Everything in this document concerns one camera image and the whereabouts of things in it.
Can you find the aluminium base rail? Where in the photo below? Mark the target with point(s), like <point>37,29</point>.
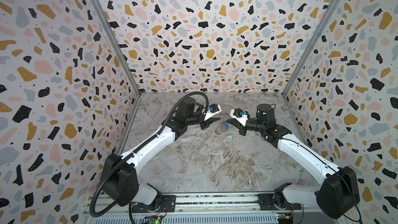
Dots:
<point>214,208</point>

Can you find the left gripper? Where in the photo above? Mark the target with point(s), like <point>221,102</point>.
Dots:
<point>207,124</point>

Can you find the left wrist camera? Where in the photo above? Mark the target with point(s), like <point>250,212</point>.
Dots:
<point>211,111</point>

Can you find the circuit board with wires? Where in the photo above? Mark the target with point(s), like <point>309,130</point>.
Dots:
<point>155,219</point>

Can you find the aluminium corner post left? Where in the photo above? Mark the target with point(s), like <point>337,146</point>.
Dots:
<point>113,42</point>

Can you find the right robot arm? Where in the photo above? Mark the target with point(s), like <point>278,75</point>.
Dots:
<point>337,192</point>

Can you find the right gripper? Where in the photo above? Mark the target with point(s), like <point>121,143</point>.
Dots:
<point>241,125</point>

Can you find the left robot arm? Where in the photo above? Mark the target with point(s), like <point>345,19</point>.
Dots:
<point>119,183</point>

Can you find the aluminium corner post right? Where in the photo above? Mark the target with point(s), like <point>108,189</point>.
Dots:
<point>323,24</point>

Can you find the aluminium corner post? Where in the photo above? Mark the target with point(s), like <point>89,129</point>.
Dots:
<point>323,24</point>
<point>113,42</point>

